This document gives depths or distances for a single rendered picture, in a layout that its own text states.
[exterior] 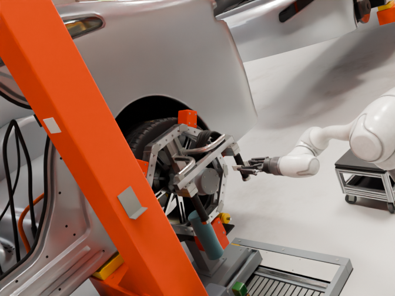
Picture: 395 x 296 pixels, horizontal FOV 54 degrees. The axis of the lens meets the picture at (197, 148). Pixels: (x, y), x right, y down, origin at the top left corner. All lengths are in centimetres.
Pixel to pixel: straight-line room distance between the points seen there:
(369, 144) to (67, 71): 88
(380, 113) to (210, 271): 149
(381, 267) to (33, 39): 199
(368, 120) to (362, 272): 134
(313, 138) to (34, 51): 116
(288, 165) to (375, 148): 62
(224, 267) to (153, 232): 103
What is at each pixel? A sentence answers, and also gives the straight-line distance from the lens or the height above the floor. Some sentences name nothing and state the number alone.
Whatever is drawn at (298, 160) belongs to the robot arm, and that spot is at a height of 87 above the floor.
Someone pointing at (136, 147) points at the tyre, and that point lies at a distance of 187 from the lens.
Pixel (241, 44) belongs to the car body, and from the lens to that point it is 435.
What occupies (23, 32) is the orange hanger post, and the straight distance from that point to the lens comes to 121.
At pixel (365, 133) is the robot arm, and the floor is 113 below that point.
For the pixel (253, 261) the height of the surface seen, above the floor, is 14.
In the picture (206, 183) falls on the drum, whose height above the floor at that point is 86.
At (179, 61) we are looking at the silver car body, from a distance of 219.
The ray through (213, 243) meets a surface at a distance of 194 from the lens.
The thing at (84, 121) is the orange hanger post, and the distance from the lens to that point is 123.
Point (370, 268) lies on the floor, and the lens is 239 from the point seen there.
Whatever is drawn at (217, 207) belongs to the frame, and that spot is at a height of 62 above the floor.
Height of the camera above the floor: 163
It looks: 20 degrees down
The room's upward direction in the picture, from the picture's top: 25 degrees counter-clockwise
